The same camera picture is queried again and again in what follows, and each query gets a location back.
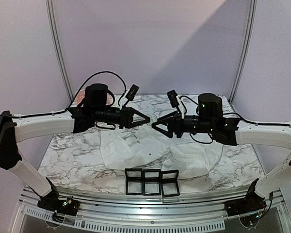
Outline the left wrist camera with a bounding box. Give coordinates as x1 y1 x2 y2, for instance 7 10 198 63
118 84 139 110

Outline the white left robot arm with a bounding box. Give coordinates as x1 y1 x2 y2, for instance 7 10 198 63
0 83 150 216

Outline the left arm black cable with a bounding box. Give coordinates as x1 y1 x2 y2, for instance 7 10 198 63
0 70 127 162

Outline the left black display case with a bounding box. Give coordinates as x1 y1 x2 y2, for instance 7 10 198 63
125 168 144 196

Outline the green red round brooch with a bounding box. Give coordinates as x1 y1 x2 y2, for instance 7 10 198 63
148 114 158 122

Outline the black display case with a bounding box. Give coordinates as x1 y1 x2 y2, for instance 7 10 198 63
125 168 144 196
142 169 162 196
160 169 180 198

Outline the middle black display case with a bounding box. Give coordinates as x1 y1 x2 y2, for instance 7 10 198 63
142 169 162 196

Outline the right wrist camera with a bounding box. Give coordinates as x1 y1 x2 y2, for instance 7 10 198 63
167 90 186 119

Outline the right black display case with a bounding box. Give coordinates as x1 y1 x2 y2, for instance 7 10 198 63
160 169 180 198

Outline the left aluminium frame post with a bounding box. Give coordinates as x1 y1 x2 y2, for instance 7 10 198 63
46 0 73 101

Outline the pink plastic basket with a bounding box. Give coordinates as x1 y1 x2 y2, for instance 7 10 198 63
75 89 113 105

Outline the white button shirt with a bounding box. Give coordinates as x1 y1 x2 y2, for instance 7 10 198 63
100 124 224 179

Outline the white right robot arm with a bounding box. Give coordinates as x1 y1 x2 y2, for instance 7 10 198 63
152 90 291 220

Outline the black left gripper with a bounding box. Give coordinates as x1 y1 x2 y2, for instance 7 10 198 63
93 106 150 129

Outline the aluminium front rail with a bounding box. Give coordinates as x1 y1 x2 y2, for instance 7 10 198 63
13 188 291 233

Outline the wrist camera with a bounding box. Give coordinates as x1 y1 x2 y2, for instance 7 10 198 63
167 90 186 119
118 84 139 110

